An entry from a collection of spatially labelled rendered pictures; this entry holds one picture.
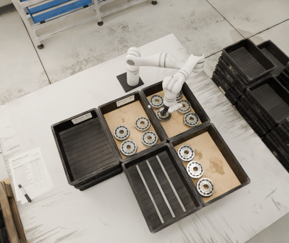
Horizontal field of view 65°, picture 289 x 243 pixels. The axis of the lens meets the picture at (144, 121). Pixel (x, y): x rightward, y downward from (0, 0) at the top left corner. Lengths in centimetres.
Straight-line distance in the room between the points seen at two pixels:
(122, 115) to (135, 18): 209
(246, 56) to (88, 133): 164
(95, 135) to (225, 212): 93
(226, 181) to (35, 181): 118
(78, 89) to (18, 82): 133
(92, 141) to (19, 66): 193
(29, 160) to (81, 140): 40
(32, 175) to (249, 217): 138
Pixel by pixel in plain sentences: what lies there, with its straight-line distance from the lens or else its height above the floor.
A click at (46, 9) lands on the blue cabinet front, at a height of 44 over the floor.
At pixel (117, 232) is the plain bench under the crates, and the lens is 150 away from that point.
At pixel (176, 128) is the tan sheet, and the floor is 83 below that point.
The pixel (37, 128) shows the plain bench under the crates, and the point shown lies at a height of 70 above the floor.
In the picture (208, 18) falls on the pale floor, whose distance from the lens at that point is 349.
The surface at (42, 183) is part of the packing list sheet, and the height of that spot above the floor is 70.
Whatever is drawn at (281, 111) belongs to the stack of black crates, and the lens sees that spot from 237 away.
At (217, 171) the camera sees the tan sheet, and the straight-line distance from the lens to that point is 145.
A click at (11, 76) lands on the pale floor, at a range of 317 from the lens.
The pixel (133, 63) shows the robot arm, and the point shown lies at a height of 100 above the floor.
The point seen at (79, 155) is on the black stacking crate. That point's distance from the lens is 148.
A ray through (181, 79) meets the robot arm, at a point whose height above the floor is 118.
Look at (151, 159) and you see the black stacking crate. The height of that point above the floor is 83.
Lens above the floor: 218
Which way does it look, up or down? 64 degrees down
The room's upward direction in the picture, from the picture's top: 2 degrees counter-clockwise
